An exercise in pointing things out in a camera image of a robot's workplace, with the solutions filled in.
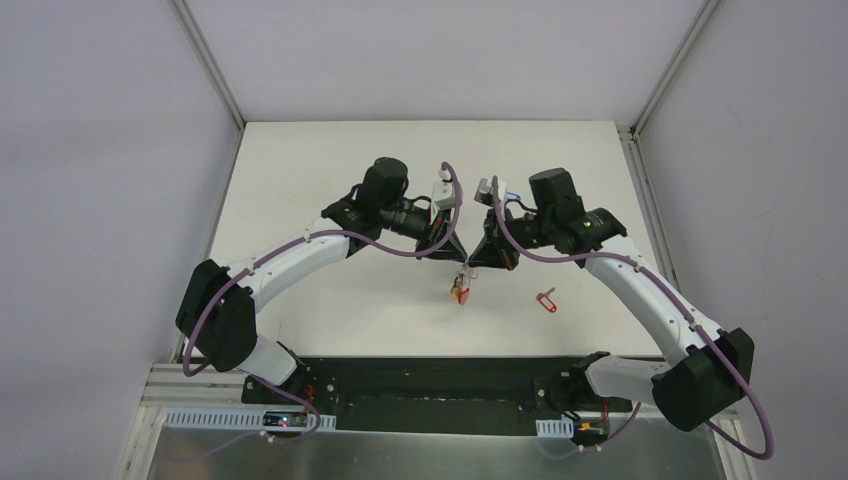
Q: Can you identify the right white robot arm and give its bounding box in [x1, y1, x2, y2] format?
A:
[470, 168, 754, 431]

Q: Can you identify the red tag key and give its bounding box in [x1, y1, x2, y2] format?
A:
[536, 287, 558, 313]

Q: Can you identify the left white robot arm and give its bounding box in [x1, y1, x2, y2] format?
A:
[175, 157, 467, 405]

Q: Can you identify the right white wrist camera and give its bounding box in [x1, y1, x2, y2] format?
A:
[474, 178, 508, 207]

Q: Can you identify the purple cable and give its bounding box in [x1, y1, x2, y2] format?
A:
[182, 161, 464, 445]
[490, 176, 776, 461]

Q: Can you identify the yellow tag key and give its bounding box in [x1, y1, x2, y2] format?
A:
[450, 279, 463, 299]

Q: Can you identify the grey red keyring holder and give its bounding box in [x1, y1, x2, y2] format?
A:
[451, 262, 478, 306]

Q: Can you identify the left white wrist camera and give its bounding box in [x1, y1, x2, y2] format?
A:
[430, 179, 462, 215]

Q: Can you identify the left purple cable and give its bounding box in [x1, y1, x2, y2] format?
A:
[182, 161, 464, 445]

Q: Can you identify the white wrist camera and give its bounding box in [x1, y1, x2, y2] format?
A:
[430, 179, 462, 215]
[474, 178, 508, 207]

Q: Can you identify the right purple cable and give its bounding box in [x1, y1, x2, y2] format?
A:
[490, 176, 776, 461]

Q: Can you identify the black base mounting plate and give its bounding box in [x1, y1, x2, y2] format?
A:
[283, 356, 634, 436]

